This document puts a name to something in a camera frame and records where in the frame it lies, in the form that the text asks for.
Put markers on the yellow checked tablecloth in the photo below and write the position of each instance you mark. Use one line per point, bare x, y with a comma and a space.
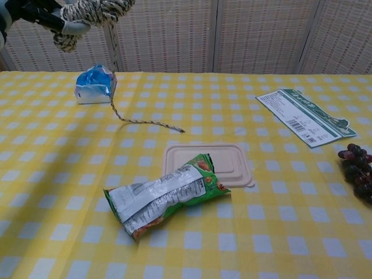
72, 174

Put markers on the dark red grape bunch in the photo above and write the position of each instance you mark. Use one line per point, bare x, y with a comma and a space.
357, 171

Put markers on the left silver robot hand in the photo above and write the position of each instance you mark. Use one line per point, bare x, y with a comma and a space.
32, 11

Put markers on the beige pulp container lid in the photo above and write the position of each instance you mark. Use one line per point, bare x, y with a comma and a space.
229, 162

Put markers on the blue tissue pack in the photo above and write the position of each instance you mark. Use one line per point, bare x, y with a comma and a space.
90, 87

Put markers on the green silver snack bag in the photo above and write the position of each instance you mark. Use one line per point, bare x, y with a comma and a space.
162, 197

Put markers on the bamboo folding screen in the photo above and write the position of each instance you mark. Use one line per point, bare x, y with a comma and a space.
218, 35

